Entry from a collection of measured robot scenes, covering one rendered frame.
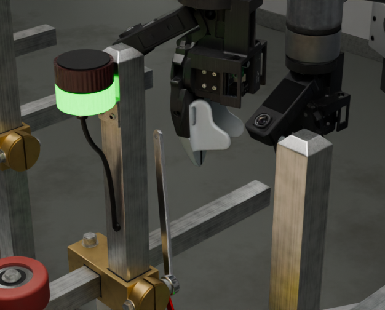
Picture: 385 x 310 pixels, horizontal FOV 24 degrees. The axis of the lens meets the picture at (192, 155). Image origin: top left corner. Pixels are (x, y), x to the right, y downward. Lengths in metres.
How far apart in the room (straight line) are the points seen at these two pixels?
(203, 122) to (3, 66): 0.30
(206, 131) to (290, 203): 0.22
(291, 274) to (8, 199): 0.51
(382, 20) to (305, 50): 0.40
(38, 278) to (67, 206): 1.88
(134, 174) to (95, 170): 2.09
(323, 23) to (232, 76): 0.28
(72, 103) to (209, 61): 0.15
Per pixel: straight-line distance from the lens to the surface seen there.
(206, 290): 2.49
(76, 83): 0.89
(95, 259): 1.09
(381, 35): 1.60
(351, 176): 3.06
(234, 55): 0.93
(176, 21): 0.95
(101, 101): 0.90
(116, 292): 1.06
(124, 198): 0.99
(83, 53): 0.92
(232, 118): 1.00
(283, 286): 0.85
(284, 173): 0.78
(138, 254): 1.04
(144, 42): 0.98
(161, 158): 1.07
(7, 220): 1.24
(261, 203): 1.25
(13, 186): 1.22
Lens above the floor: 1.49
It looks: 28 degrees down
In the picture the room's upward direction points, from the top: straight up
